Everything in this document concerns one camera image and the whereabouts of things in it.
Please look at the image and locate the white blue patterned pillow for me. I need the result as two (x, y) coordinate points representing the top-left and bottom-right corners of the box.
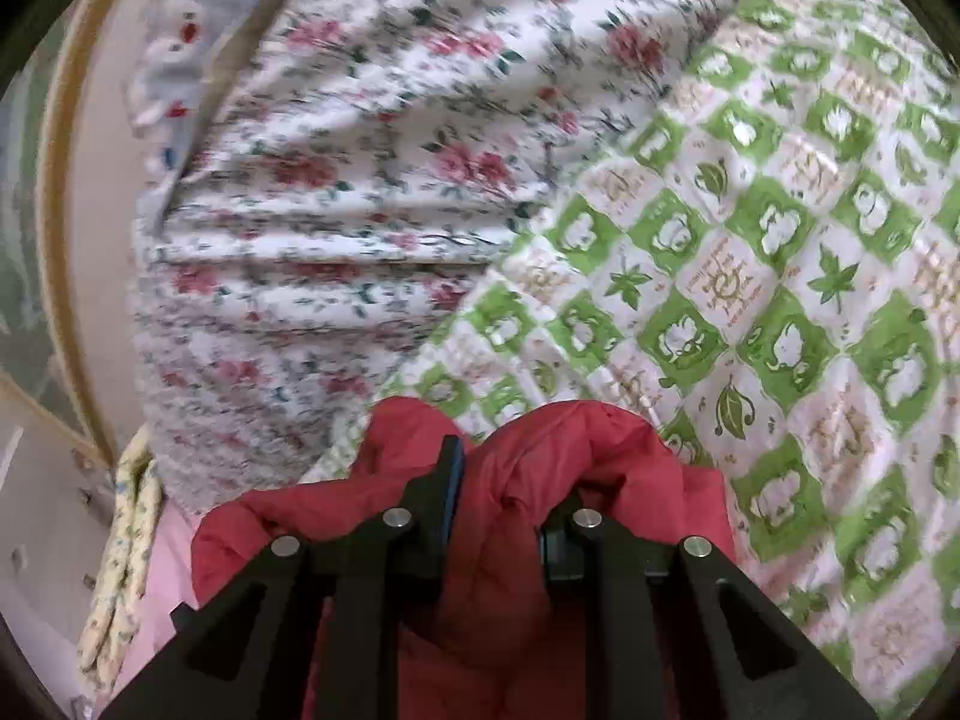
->
(127, 0), (265, 187)

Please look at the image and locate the yellow floral fabric edge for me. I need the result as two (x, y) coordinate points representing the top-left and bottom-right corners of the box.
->
(76, 424), (163, 695)

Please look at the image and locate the wooden bed frame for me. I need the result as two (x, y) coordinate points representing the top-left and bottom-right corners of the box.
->
(36, 0), (116, 466)

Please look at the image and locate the red puffer jacket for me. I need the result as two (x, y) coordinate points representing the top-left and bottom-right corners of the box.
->
(192, 397), (736, 718)

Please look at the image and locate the floral rose bedsheet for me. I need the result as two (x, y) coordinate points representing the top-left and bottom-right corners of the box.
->
(133, 0), (737, 512)

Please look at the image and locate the green patterned quilt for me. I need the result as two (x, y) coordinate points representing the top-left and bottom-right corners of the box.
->
(299, 0), (960, 717)

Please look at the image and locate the pink quilted blanket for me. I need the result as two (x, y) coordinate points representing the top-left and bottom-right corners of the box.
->
(93, 499), (200, 718)

